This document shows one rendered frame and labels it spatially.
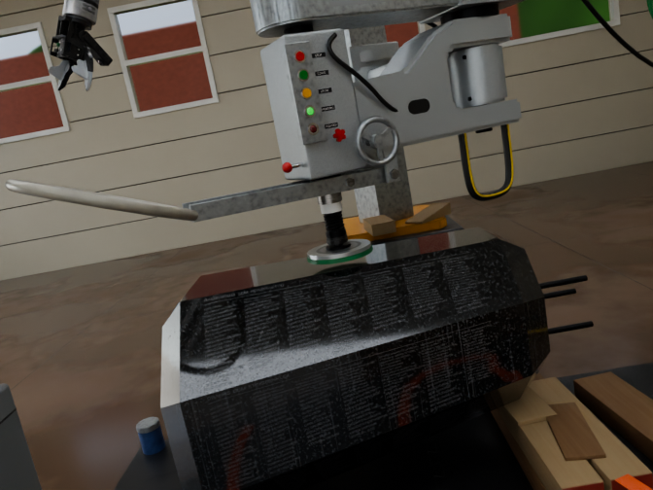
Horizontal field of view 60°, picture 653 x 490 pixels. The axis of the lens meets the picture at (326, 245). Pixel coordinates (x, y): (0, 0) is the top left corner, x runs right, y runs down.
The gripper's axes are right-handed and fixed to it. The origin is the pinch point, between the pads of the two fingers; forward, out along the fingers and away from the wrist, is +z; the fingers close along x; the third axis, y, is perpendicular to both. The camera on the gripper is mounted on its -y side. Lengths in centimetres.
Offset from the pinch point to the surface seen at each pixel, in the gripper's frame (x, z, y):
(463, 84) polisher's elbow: 80, -31, -93
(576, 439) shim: 136, 76, -91
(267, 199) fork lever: 50, 21, -35
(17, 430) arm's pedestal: 47, 80, 28
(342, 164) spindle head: 64, 7, -50
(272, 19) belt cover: 47, -29, -28
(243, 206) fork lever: 47, 25, -29
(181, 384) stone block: 41, 78, -21
